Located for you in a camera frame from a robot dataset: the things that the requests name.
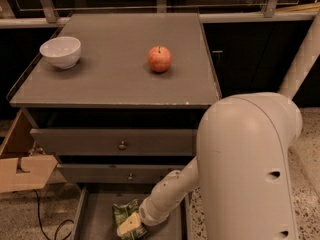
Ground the metal railing frame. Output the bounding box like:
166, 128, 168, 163
0, 0, 320, 29

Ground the red apple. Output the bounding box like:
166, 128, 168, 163
148, 46, 172, 73

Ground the white ceramic bowl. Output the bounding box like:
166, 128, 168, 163
40, 36, 81, 69

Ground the grey drawer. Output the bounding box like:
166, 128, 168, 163
71, 183, 192, 240
57, 164, 183, 184
31, 129, 196, 156

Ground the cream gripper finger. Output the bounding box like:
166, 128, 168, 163
117, 212, 142, 237

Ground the middle grey drawer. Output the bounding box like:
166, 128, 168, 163
57, 164, 183, 184

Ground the green jalapeno chip bag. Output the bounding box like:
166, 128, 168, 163
112, 199, 149, 240

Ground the white diagonal pole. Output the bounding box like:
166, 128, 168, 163
278, 11, 320, 99

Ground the grey drawer cabinet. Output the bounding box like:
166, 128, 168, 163
6, 13, 222, 185

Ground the top grey drawer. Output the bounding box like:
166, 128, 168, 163
31, 129, 196, 156

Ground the bottom grey drawer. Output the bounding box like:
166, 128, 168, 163
71, 183, 192, 240

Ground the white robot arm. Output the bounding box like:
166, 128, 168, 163
117, 93, 302, 240

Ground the wooden cutout board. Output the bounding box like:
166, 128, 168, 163
0, 155, 57, 193

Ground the black cable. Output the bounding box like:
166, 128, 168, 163
33, 189, 75, 240

